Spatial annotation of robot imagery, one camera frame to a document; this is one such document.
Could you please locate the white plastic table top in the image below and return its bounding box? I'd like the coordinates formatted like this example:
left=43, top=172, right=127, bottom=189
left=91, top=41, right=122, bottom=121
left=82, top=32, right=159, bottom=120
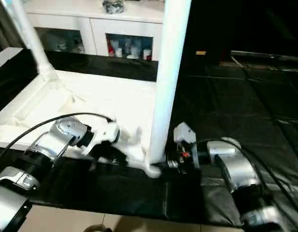
left=0, top=70, right=164, bottom=179

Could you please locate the white plastic table leg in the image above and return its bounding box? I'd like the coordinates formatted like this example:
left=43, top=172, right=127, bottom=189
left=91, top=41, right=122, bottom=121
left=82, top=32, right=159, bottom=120
left=147, top=0, right=192, bottom=165
left=9, top=0, right=59, bottom=80

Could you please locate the dark left robot foot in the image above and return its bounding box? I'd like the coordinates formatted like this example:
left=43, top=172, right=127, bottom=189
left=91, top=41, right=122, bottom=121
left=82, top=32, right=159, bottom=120
left=85, top=225, right=113, bottom=232

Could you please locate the black work mat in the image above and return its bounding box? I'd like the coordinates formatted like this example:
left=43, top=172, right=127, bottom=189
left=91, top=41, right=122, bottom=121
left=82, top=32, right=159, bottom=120
left=0, top=48, right=298, bottom=228

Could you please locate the black metal bar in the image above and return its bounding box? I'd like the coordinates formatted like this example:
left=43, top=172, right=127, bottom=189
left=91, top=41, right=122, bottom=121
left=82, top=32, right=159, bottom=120
left=231, top=50, right=298, bottom=62

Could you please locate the white glass-door cabinet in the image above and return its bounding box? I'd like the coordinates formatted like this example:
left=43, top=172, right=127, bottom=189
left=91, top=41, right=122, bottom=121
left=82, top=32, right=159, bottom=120
left=23, top=0, right=166, bottom=62

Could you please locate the crumpled silver object on cabinet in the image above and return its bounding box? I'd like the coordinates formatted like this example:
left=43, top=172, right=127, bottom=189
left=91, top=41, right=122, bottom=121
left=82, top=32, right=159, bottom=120
left=102, top=0, right=125, bottom=14

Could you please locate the dark grey curtain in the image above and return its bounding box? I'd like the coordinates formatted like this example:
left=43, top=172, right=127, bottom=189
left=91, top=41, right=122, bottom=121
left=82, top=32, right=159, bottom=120
left=0, top=0, right=20, bottom=51

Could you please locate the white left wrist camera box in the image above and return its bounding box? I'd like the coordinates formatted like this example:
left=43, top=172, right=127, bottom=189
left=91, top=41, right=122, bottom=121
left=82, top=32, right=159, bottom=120
left=82, top=122, right=121, bottom=158

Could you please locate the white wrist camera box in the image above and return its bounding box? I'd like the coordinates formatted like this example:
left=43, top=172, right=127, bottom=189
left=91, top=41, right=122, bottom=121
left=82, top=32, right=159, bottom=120
left=173, top=122, right=197, bottom=145
left=82, top=122, right=121, bottom=158

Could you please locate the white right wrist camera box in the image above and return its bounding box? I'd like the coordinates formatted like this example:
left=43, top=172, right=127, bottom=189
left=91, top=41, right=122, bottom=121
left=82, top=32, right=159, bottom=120
left=173, top=122, right=197, bottom=145

